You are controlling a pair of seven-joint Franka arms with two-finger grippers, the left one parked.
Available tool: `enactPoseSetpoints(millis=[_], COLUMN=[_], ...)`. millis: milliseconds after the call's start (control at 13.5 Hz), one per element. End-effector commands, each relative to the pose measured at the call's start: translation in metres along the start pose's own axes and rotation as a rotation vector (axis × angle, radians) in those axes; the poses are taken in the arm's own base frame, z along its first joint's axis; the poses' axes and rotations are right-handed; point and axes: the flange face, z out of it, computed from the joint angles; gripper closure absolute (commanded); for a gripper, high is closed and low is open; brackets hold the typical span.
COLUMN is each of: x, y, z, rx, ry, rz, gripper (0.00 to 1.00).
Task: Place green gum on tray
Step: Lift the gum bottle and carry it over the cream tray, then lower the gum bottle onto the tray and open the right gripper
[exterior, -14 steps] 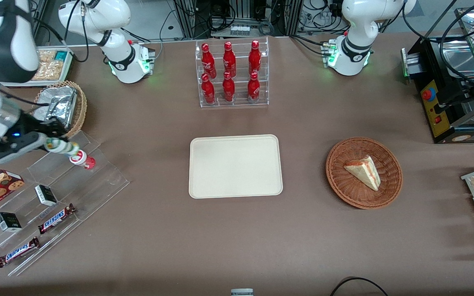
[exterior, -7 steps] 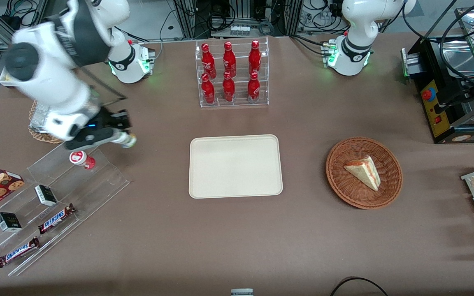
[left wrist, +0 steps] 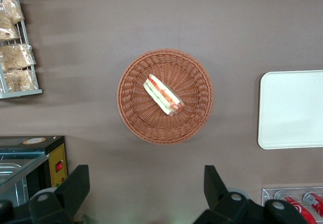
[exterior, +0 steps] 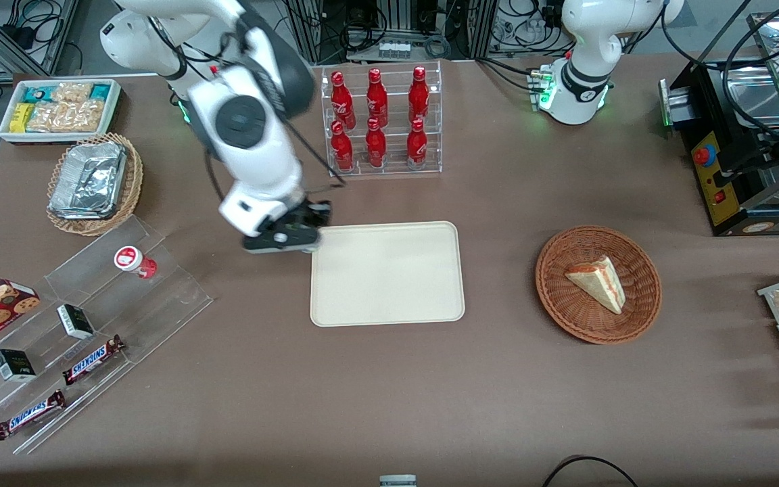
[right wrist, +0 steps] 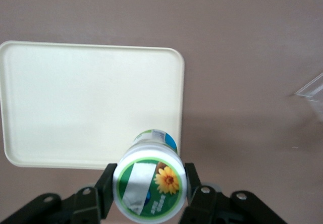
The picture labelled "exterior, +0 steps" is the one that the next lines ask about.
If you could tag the clear acrylic stepped shelf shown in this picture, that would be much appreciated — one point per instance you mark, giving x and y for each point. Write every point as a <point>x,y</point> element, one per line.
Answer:
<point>85,311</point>

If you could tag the white power strip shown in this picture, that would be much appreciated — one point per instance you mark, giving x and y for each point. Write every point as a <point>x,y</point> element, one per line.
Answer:
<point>394,49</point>

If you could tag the cream plastic tray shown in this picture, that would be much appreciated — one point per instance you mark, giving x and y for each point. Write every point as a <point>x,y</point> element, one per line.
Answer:
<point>386,274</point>

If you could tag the clear acrylic bottle rack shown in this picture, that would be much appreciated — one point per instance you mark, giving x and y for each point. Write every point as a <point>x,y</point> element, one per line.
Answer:
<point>433,122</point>

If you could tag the stack of foil trays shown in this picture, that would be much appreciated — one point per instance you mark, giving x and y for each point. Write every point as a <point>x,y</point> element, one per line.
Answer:
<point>88,179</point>

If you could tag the clear bag of crackers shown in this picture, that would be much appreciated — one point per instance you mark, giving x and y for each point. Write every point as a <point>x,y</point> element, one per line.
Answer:
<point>72,93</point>
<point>65,117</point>

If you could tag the red cola bottle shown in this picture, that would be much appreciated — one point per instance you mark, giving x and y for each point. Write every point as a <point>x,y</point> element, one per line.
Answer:
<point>418,98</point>
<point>342,150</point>
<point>417,147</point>
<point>376,147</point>
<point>342,101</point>
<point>376,100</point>

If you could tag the red emergency button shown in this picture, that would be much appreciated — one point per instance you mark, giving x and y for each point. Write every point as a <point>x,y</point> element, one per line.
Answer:
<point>704,156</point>

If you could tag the light wicker basket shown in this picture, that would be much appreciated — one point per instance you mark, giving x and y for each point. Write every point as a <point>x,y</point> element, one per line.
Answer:
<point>134,179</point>

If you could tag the black machine with yellow panel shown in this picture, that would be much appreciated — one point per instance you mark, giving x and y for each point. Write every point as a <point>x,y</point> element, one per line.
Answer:
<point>727,189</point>

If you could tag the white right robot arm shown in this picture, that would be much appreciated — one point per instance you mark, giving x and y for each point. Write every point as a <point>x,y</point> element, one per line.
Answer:
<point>254,142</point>

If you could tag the Snickers chocolate bar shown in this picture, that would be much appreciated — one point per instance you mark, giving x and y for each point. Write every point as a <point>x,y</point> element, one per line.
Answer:
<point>29,415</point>
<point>92,360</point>

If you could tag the small black carton box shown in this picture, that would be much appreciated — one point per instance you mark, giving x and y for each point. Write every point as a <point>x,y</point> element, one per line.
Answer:
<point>76,322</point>
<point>14,366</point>

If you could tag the triangular sandwich wedge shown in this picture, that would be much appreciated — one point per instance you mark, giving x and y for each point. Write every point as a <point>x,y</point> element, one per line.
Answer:
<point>599,284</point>

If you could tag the yellow snack packet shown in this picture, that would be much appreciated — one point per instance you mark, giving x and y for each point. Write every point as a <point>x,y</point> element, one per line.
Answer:
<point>21,117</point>

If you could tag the red white yogurt cup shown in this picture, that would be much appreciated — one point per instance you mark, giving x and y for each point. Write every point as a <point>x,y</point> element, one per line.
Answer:
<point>131,260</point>

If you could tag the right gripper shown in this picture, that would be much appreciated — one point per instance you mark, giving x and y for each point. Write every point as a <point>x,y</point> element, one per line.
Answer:
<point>309,214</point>

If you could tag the white snack bin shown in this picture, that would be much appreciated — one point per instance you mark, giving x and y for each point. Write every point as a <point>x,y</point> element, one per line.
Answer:
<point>109,111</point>

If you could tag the brown wicker basket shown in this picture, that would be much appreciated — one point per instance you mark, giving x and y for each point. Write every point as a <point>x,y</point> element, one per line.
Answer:
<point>565,304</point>

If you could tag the small grey box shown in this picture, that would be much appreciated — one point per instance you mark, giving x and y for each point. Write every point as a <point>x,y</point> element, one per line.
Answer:
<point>397,481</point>

